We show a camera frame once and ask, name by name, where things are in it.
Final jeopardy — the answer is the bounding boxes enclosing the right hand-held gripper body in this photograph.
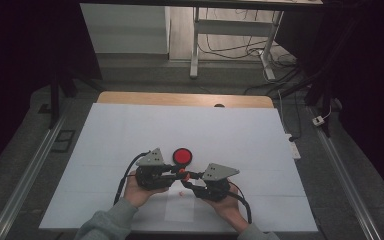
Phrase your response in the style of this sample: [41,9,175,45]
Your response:
[193,162,240,203]

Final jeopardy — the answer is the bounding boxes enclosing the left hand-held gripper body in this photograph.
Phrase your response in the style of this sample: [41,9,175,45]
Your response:
[135,147,176,192]

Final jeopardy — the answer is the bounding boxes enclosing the orange plastic bead piece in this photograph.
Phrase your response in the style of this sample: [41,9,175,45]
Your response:
[178,168,191,183]

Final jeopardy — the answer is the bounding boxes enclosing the red round disc black rim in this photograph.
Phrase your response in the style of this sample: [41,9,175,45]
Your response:
[172,147,193,167]

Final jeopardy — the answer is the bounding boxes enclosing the person's left hand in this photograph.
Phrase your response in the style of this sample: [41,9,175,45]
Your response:
[123,171,169,208]

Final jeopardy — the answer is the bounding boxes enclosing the person's right hand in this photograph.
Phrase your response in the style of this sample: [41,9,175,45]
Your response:
[206,184,249,231]

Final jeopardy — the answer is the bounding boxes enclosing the small white paper sheet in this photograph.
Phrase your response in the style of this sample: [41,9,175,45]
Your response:
[164,181,196,223]

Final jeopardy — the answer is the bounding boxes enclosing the large white table sheet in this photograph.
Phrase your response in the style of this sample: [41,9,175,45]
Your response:
[39,102,319,233]

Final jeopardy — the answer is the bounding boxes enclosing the white power strip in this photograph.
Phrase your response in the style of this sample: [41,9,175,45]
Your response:
[284,133,302,160]

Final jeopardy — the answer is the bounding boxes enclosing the black floor socket plate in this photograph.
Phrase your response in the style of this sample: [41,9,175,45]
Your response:
[51,129,76,154]

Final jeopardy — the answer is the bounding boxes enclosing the white cabinet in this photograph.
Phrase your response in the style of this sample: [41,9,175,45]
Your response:
[79,3,171,56]

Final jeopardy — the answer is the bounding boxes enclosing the left hand-held gripper black cable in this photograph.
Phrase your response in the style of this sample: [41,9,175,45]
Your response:
[113,151,151,205]

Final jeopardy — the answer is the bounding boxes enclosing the hand-held gripper black cable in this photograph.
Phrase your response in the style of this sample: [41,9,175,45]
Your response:
[113,151,151,205]
[228,181,253,224]

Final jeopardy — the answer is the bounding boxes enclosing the right hand-held gripper black cable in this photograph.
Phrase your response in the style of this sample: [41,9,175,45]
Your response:
[228,181,253,224]

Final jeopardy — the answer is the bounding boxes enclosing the aluminium floor rail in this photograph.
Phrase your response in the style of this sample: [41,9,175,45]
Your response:
[308,106,383,240]
[0,109,69,240]

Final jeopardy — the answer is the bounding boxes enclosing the tangle of floor cables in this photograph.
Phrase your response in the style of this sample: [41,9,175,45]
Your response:
[198,8,298,94]

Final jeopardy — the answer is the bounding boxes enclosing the white desk frame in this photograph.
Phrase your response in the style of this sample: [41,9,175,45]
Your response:
[189,0,324,81]

